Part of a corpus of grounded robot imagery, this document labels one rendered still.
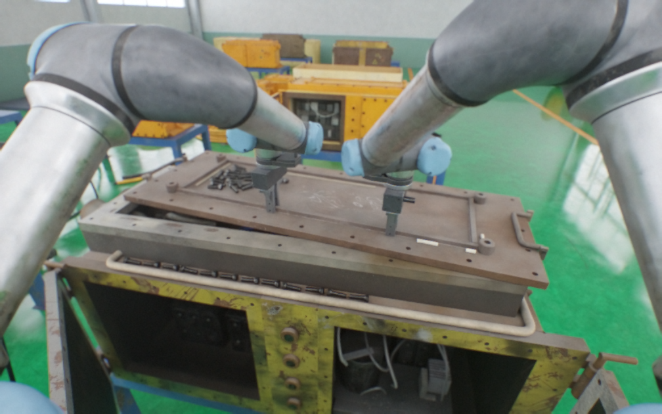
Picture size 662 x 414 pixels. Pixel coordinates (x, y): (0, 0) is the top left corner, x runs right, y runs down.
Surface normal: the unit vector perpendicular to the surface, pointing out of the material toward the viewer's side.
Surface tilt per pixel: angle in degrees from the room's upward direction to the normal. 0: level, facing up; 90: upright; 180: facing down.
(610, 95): 114
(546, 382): 90
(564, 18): 86
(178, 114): 125
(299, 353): 90
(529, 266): 0
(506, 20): 77
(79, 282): 90
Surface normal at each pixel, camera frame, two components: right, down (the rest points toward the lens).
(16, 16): 0.98, 0.11
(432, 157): 0.29, 0.48
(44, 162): 0.62, -0.18
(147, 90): 0.02, 0.56
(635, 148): -0.91, 0.09
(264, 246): 0.02, -0.87
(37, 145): 0.38, -0.29
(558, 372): -0.19, 0.48
